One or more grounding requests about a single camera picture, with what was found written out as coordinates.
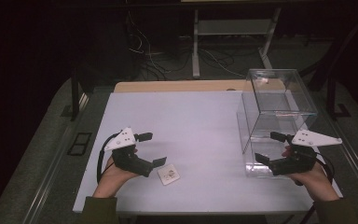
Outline clear plastic box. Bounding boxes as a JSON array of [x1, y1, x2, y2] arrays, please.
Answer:
[[236, 68, 319, 178]]

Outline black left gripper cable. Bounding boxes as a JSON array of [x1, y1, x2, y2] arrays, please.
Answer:
[[96, 133, 120, 185]]

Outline white square packet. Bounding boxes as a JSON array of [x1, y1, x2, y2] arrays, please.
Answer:
[[157, 163, 181, 187]]

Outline black metal stand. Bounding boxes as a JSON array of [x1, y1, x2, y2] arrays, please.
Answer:
[[60, 63, 96, 122], [301, 12, 358, 121]]

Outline floor cables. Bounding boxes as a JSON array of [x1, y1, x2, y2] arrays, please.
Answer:
[[126, 10, 248, 80]]

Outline white table sheet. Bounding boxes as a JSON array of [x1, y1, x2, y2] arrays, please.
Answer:
[[73, 90, 344, 215]]

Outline person's right hand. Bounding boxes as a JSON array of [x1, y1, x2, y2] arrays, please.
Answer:
[[281, 146, 340, 203]]

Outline white metal stand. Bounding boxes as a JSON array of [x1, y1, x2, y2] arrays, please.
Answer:
[[191, 7, 282, 79]]

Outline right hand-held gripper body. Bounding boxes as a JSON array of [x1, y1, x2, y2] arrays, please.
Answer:
[[268, 129, 343, 177]]

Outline black floor frame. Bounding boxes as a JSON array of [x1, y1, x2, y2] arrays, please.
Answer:
[[67, 132, 93, 157]]

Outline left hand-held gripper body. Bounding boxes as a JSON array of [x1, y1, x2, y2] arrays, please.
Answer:
[[103, 126, 154, 178]]

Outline person's left hand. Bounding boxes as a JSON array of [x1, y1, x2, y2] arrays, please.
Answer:
[[92, 148, 140, 199]]

